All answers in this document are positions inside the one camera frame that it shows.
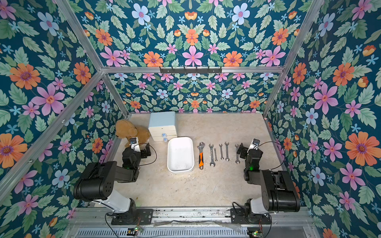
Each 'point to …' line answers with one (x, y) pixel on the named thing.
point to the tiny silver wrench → (215, 149)
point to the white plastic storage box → (180, 154)
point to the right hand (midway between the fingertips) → (250, 144)
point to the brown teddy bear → (126, 129)
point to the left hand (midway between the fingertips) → (141, 142)
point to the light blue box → (162, 126)
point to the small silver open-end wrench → (222, 158)
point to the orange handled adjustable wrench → (201, 163)
